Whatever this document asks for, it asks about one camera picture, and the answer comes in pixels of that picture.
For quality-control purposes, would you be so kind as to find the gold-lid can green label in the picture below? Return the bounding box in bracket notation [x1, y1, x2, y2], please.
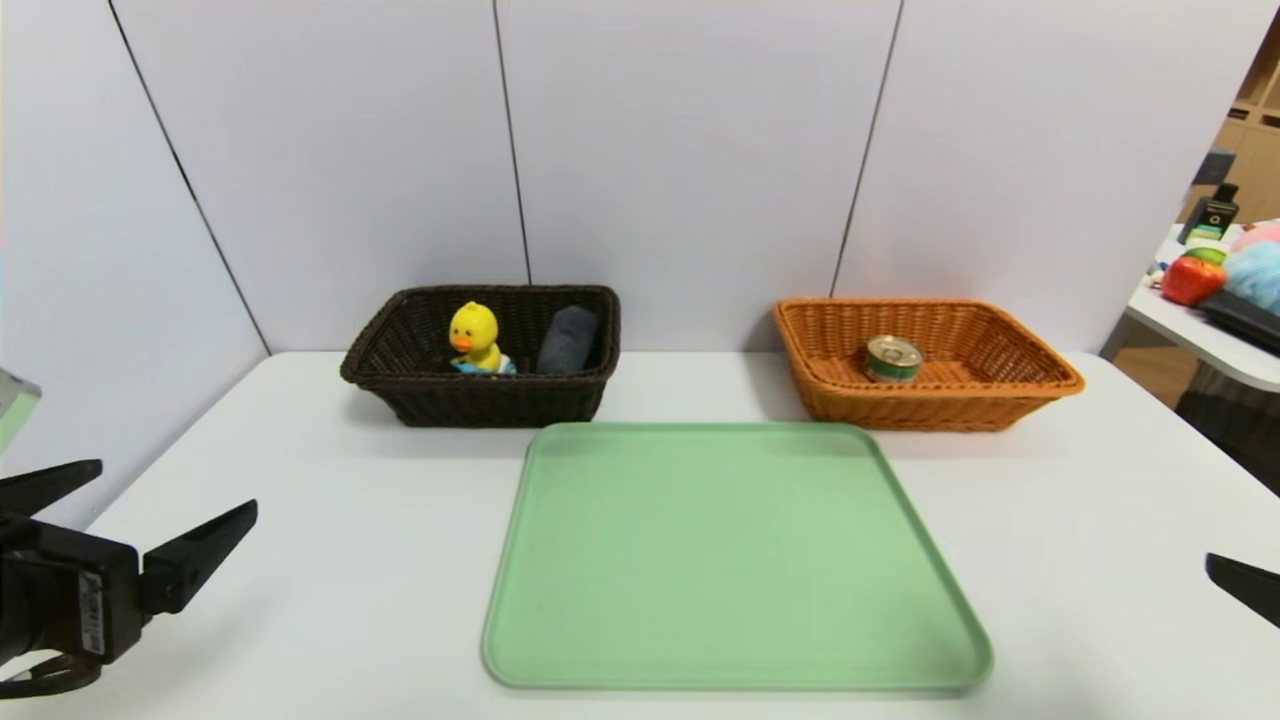
[864, 335, 925, 385]

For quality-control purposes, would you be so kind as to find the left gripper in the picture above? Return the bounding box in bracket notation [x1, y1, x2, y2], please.
[0, 459, 258, 666]

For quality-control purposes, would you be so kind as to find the flat black pad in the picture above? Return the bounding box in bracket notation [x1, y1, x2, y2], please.
[1200, 288, 1280, 353]

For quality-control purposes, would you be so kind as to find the white side table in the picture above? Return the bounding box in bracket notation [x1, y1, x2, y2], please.
[1100, 222, 1280, 393]

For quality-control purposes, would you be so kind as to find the black bottle with label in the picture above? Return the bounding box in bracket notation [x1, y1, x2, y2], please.
[1178, 182, 1241, 244]

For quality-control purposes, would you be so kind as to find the blue fluffy toy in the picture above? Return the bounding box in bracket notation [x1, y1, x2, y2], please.
[1225, 240, 1280, 313]

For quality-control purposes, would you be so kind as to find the red apple toy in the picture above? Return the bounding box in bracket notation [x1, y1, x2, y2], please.
[1161, 252, 1229, 307]

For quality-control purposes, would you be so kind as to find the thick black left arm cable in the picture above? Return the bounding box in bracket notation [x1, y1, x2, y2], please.
[0, 650, 103, 700]

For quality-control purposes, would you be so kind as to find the dark grey towel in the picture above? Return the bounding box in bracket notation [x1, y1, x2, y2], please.
[535, 305, 601, 375]

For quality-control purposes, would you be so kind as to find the yellow duck toy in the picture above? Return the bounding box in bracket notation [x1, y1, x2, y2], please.
[447, 301, 518, 377]

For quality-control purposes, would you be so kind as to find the wooden shelf unit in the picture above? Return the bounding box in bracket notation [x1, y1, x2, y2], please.
[1185, 15, 1280, 226]

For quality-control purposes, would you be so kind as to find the light green plastic tray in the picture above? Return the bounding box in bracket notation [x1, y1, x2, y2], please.
[481, 421, 995, 693]

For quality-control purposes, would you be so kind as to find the orange wicker basket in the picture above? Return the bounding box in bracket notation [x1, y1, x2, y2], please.
[775, 297, 1087, 433]

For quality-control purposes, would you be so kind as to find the dark brown wicker basket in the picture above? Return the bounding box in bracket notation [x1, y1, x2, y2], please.
[340, 285, 622, 429]

